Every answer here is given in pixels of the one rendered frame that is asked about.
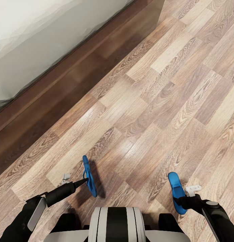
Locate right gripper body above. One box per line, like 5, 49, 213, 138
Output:
179, 194, 201, 212

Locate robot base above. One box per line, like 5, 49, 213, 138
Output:
43, 213, 191, 242

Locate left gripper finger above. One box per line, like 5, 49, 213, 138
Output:
73, 178, 88, 190

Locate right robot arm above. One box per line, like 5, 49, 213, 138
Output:
173, 185, 234, 242

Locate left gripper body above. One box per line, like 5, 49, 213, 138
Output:
55, 181, 76, 202

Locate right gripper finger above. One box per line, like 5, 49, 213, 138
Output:
173, 197, 181, 206

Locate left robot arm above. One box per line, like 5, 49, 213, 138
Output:
0, 173, 88, 242

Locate sandal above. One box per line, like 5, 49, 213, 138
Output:
168, 172, 187, 215
82, 155, 97, 198

